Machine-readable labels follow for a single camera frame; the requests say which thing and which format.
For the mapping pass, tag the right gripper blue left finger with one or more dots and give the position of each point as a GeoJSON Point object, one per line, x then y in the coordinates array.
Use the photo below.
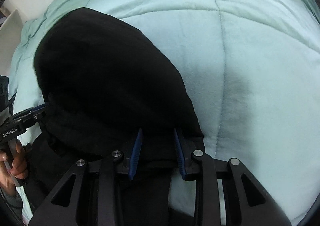
{"type": "Point", "coordinates": [134, 157]}

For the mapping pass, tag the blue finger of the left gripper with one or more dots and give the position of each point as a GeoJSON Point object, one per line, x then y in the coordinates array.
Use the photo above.
{"type": "Point", "coordinates": [40, 108]}

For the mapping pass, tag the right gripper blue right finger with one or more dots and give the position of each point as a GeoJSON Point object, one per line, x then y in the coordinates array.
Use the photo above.
{"type": "Point", "coordinates": [180, 157]}

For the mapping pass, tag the black hooded jacket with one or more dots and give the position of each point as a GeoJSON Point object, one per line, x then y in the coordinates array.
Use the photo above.
{"type": "Point", "coordinates": [105, 84]}

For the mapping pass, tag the person's left hand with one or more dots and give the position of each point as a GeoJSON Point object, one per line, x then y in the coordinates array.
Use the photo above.
{"type": "Point", "coordinates": [18, 170]}

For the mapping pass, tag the white bedside shelf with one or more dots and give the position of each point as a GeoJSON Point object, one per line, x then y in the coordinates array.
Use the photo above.
{"type": "Point", "coordinates": [10, 37]}

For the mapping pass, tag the light green quilted bedspread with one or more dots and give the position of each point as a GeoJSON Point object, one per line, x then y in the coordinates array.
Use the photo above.
{"type": "Point", "coordinates": [250, 67]}

